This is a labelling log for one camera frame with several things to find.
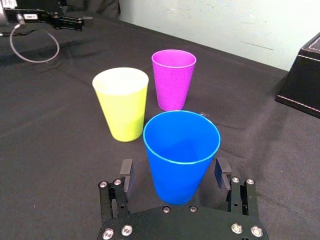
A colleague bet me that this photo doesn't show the black table cloth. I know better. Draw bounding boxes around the black table cloth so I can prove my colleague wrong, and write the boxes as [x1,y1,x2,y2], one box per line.
[0,9,320,240]

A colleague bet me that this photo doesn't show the yellow-green plastic cup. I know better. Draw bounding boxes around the yellow-green plastic cup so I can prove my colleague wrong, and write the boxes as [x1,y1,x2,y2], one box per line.
[91,67,150,143]

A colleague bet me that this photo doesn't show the black box with white stitching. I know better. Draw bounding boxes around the black box with white stitching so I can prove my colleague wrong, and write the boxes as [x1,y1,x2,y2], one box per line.
[275,32,320,113]

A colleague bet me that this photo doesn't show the thin dark looped cable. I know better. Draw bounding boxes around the thin dark looped cable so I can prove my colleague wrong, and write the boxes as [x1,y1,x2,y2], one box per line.
[9,13,61,64]

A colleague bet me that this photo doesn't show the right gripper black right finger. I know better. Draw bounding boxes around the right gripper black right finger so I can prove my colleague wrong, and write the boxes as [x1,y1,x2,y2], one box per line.
[214,157,259,219]

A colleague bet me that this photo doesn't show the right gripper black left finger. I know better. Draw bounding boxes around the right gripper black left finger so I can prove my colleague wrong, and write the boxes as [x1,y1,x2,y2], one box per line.
[97,158,137,226]

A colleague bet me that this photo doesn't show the magenta plastic cup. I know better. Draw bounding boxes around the magenta plastic cup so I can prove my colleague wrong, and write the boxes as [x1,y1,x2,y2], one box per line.
[151,49,197,112]

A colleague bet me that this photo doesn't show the blue plastic cup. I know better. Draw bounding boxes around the blue plastic cup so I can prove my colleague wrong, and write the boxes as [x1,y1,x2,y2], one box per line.
[142,110,222,206]

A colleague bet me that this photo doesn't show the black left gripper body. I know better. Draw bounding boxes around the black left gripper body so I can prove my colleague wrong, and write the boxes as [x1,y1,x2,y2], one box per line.
[3,8,55,25]

